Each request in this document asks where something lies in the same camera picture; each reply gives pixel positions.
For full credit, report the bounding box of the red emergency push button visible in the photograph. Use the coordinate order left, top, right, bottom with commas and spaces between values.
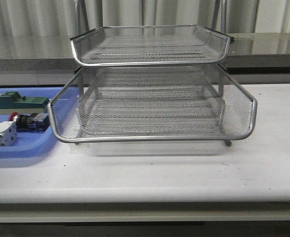
9, 112, 50, 132

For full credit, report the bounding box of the green electrical module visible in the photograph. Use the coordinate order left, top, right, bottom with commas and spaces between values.
0, 91, 49, 115

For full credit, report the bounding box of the grey stone counter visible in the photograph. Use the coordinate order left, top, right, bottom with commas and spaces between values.
0, 33, 290, 74

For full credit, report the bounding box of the white circuit breaker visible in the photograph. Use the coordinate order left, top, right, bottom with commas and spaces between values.
0, 121, 18, 147

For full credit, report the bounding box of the grey metal rack frame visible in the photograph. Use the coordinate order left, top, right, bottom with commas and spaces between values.
74, 0, 233, 147

